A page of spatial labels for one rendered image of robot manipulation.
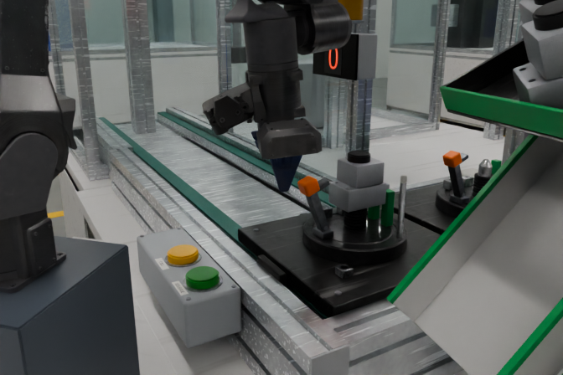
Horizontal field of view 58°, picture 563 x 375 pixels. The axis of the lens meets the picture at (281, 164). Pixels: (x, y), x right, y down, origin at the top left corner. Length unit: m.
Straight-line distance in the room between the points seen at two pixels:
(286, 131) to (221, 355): 0.31
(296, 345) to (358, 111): 0.47
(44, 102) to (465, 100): 0.33
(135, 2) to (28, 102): 1.20
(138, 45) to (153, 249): 0.98
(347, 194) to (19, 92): 0.39
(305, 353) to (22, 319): 0.25
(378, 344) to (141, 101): 1.22
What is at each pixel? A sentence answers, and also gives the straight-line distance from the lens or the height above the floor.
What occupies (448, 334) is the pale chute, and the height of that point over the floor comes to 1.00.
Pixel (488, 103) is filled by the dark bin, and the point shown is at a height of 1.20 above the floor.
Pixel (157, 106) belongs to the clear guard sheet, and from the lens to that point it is 1.93.
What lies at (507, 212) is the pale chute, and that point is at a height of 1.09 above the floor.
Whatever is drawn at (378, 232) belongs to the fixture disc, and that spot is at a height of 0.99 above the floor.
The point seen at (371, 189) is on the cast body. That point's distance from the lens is 0.67.
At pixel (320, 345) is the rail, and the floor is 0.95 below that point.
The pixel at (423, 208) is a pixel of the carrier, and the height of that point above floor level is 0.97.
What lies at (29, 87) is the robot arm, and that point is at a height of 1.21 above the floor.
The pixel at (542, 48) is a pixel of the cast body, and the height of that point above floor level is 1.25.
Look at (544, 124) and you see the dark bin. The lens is 0.38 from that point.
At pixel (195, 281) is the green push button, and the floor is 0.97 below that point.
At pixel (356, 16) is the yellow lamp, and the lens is 0.85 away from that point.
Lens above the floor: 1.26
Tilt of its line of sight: 16 degrees down
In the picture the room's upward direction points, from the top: straight up
